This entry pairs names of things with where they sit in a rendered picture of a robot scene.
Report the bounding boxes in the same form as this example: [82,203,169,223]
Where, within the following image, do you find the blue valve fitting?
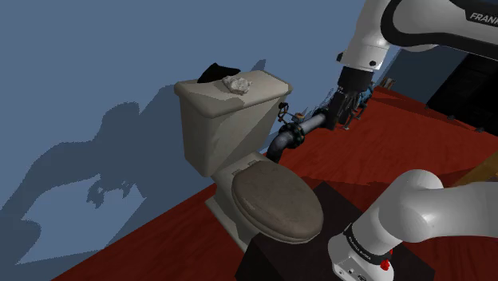
[360,82,377,109]

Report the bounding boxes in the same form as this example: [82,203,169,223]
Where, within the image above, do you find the brown wooden furniture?
[452,150,498,188]

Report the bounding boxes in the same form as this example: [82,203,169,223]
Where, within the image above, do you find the dark robot stand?
[234,180,436,281]

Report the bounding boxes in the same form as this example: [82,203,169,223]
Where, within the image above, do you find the dark cabinet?
[425,52,498,137]

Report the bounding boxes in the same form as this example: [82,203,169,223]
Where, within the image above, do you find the black cloth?
[196,62,242,85]

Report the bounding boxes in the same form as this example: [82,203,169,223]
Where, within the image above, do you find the beige toilet with grey lid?
[173,69,325,253]

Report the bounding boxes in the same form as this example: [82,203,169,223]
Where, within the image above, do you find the white crumpled paper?
[221,74,252,96]

